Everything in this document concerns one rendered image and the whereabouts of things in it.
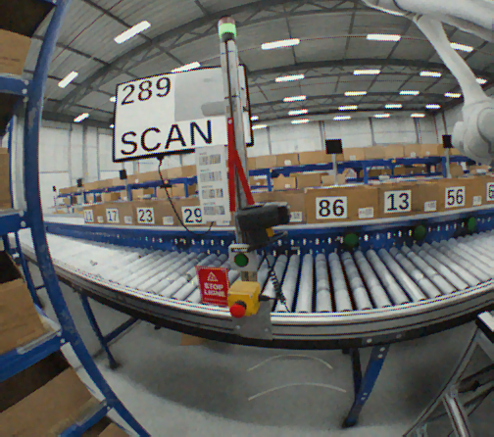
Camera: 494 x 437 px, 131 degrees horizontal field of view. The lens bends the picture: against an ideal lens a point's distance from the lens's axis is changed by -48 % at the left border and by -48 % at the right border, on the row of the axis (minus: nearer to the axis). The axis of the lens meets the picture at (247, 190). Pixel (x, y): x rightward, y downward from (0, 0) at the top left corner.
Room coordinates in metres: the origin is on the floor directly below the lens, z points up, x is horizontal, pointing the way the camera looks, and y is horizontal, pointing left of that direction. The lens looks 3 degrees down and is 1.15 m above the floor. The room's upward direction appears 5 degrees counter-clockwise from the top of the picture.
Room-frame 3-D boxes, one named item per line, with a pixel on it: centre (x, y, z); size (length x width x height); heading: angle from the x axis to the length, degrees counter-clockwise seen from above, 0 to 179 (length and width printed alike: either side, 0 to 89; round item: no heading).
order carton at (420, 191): (1.04, -0.90, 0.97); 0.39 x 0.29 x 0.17; 73
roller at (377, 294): (0.70, -0.45, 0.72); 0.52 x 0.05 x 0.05; 163
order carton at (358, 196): (1.15, -0.52, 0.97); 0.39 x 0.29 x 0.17; 73
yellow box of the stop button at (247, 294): (0.49, 0.00, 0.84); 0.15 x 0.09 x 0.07; 73
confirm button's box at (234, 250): (0.52, 0.03, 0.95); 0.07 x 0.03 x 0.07; 73
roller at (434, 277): (0.62, -0.70, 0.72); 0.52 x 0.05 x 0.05; 163
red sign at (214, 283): (0.55, 0.09, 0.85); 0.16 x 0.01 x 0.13; 73
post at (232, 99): (0.55, 0.02, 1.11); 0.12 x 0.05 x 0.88; 73
